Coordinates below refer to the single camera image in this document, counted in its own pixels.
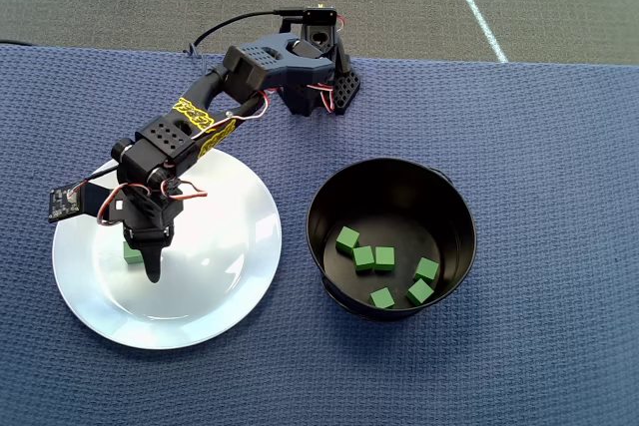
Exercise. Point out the green cube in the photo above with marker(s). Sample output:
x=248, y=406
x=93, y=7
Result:
x=364, y=258
x=382, y=298
x=131, y=255
x=347, y=239
x=419, y=291
x=427, y=269
x=384, y=258

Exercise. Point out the white floor tape line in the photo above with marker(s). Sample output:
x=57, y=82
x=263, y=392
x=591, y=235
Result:
x=471, y=2

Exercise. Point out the small wrist camera board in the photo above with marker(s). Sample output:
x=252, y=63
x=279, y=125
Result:
x=65, y=204

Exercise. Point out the white round plate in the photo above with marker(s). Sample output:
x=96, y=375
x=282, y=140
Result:
x=199, y=296

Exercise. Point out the blue woven table cloth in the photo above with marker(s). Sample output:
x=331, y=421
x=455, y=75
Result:
x=499, y=346

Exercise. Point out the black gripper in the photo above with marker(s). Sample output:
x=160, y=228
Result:
x=149, y=237

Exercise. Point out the black round metal pot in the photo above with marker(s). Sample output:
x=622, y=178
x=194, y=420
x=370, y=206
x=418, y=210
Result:
x=399, y=196

